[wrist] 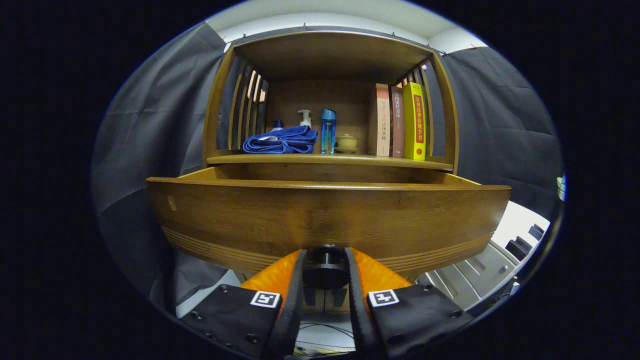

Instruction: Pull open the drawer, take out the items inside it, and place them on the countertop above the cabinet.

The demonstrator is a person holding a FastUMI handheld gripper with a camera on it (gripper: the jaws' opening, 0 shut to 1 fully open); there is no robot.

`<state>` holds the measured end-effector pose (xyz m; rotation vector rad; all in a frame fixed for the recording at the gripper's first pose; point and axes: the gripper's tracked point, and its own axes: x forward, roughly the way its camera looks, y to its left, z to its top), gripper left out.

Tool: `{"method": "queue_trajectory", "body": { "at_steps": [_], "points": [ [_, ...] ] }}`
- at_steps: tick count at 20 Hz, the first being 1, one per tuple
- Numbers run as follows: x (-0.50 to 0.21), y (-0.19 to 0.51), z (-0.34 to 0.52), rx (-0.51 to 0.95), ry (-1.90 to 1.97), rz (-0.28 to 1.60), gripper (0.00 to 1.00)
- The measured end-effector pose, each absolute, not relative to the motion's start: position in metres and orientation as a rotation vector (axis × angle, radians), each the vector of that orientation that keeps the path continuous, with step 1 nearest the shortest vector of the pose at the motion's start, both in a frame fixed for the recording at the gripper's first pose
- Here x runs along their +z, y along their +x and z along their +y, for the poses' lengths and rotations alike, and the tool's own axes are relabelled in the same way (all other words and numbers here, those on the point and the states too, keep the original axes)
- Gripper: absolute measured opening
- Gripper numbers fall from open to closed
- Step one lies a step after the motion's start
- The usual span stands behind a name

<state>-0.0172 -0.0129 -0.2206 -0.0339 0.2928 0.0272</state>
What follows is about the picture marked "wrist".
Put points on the beige lidded tea cup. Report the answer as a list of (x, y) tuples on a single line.
[(346, 142)]

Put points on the wooden drawer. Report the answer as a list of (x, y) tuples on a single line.
[(325, 220)]

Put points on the wooden countertop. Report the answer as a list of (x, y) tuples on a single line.
[(350, 159)]

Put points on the brown book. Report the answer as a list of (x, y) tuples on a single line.
[(397, 125)]

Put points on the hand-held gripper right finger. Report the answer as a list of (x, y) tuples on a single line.
[(356, 310)]

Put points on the white side cabinet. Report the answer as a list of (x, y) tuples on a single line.
[(515, 220)]

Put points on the black block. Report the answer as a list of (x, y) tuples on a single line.
[(518, 248), (536, 232)]

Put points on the blue glass bottle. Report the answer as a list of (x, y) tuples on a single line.
[(328, 132)]

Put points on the wooden cabinet door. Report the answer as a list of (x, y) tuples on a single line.
[(310, 297), (340, 297)]

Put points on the white pump bottle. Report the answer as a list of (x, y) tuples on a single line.
[(305, 120)]

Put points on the black drawer knob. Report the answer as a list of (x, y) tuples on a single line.
[(325, 275)]

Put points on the small white blue-capped bottle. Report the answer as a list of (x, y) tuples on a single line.
[(277, 124)]

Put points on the orange and cream book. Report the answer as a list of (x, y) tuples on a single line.
[(382, 120)]

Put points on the yellow book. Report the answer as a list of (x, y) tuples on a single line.
[(414, 120)]

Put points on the wooden cabinet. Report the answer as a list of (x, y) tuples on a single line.
[(330, 55)]

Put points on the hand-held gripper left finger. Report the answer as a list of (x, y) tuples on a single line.
[(295, 310)]

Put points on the blue folded towel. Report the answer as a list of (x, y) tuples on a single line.
[(285, 140)]

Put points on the white cylindrical device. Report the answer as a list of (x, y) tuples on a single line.
[(562, 187)]

